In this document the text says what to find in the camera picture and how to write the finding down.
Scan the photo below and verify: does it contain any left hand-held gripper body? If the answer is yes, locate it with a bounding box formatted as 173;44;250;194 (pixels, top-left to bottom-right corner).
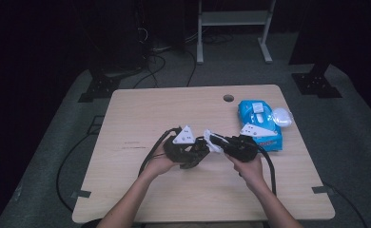
163;124;196;164

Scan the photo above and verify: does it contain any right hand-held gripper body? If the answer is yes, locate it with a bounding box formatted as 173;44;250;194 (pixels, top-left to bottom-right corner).
225;123;279;163

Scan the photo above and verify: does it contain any white wet wipe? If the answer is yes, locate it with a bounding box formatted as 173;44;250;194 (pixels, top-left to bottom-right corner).
203;128;226;155

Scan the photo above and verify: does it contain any blue wet wipe pack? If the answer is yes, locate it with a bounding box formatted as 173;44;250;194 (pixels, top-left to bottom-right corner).
237;100;294;152

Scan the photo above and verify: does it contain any person's left hand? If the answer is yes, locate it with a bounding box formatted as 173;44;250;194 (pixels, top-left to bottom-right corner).
145;147;181;179

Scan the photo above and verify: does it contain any person's right hand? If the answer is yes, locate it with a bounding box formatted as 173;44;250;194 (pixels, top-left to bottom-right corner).
225;153;266;188

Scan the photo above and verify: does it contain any grey tape strip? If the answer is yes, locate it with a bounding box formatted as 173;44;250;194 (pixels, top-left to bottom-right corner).
70;189;92;200
311;185;334;195

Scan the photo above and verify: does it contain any left hand-held gripper black cable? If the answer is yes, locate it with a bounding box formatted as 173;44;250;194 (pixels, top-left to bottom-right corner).
137;126;183;178

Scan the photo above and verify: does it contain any hand-held gripper black cable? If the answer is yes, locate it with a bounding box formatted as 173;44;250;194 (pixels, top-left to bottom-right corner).
257;145;277;196
137;126;183;178

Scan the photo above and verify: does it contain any right hand-held gripper black cable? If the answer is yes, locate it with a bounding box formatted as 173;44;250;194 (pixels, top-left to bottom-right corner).
257;145;277;196

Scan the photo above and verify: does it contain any straight black floor cable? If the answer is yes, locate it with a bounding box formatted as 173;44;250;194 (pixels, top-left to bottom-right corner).
185;48;198;88

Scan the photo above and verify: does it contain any looped black floor cable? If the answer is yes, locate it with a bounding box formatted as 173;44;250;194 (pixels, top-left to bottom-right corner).
132;52;167;89

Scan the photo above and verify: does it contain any black stand with base plate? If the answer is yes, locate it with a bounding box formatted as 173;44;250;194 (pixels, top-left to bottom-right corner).
288;0;343;99
77;63;122;104

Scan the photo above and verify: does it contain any long black floor cable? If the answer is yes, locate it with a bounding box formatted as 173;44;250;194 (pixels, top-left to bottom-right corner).
55;126;111;213

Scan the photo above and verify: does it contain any thin black floor cable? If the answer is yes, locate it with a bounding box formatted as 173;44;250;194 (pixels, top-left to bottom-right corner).
322;181;369;228

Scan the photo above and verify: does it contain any white metal desk frame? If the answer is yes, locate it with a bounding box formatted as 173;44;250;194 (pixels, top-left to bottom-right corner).
196;0;277;66

